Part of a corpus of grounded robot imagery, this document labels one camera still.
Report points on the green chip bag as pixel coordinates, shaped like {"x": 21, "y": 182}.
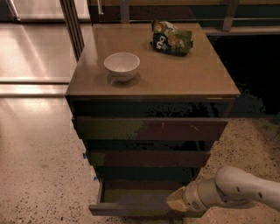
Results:
{"x": 167, "y": 38}

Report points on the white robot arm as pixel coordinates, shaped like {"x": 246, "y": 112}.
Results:
{"x": 230, "y": 187}

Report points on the brown drawer cabinet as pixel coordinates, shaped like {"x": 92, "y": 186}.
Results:
{"x": 165, "y": 86}

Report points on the white ceramic bowl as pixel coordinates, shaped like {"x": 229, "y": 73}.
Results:
{"x": 122, "y": 66}

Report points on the top drawer front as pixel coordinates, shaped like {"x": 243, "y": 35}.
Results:
{"x": 150, "y": 129}

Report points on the metal door frame post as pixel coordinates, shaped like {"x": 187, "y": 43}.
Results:
{"x": 74, "y": 29}

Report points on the drawer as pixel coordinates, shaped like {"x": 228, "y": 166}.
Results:
{"x": 148, "y": 158}
{"x": 150, "y": 129}
{"x": 138, "y": 199}

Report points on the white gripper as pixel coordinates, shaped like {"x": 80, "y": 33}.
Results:
{"x": 192, "y": 196}

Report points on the middle drawer front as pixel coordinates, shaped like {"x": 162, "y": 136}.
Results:
{"x": 148, "y": 158}

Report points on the metal railing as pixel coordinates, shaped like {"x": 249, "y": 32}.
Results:
{"x": 221, "y": 14}

